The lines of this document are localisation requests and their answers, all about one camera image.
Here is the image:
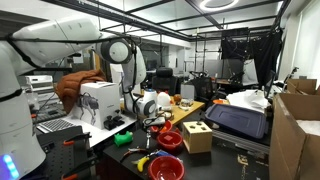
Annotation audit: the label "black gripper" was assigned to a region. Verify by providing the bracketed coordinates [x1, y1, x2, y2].
[146, 123, 164, 137]

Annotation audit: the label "red plastic bowl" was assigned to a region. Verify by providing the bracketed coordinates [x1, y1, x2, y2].
[156, 130, 184, 150]
[150, 119, 174, 137]
[147, 155, 186, 180]

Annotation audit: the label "clear glass bowl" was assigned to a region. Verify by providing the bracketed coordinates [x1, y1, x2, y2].
[178, 98, 194, 111]

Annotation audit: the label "blue white toothpaste tube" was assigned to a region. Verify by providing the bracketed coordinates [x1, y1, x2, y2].
[154, 149, 184, 164]

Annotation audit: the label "green toy drill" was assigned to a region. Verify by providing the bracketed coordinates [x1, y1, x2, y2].
[113, 130, 134, 148]

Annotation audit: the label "yellow toy banana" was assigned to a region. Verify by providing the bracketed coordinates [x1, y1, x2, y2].
[131, 155, 151, 173]

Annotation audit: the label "light wooden table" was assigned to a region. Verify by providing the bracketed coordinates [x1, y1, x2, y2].
[119, 94, 206, 128]

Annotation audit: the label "white plush toy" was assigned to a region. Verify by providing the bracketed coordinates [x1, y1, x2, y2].
[156, 91, 174, 112]

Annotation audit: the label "wooden shape sorter box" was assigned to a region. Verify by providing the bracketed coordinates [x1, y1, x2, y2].
[181, 120, 214, 155]

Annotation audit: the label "black controller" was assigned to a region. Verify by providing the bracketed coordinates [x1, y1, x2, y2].
[103, 115, 126, 131]

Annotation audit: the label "white desk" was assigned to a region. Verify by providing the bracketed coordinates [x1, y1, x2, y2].
[36, 113, 138, 148]

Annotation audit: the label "black padded office chair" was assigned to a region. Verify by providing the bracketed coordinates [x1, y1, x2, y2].
[151, 67, 179, 96]

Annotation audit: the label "white box robot dog print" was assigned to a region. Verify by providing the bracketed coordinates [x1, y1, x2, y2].
[71, 81, 122, 130]

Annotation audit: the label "black mesh office chair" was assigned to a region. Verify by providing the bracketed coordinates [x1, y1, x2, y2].
[190, 75, 216, 104]

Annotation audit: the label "black orange clamp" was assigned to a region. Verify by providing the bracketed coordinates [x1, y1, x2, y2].
[61, 154, 99, 180]
[62, 131, 93, 147]

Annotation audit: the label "dark blue bin lid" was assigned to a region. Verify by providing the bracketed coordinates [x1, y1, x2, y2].
[204, 103, 269, 140]

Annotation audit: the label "black hard case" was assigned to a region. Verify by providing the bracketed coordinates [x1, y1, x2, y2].
[211, 129, 271, 154]

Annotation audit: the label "brown puffy jacket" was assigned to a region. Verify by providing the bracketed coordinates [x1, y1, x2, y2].
[54, 69, 108, 114]

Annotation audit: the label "silver keyboard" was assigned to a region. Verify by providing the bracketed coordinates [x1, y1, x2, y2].
[36, 118, 76, 134]

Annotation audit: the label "black perforated board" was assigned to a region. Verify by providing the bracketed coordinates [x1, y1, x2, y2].
[36, 125, 98, 180]

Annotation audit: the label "white plastic bags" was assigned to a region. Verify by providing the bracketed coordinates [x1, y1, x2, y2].
[226, 89, 272, 113]

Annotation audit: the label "white printer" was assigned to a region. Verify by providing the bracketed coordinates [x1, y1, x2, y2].
[25, 74, 54, 94]

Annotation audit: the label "large cardboard box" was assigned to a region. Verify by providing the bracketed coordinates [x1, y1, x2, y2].
[268, 92, 320, 180]

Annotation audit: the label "black curtain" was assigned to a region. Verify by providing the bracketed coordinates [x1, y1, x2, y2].
[220, 28, 284, 89]

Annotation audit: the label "open small cardboard box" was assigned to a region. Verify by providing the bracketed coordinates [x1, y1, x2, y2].
[285, 78, 318, 95]

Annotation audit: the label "orange handled pliers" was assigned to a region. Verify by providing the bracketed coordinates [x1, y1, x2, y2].
[120, 147, 150, 163]

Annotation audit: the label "ring ceiling light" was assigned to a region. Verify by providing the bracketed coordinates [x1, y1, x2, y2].
[199, 0, 240, 13]

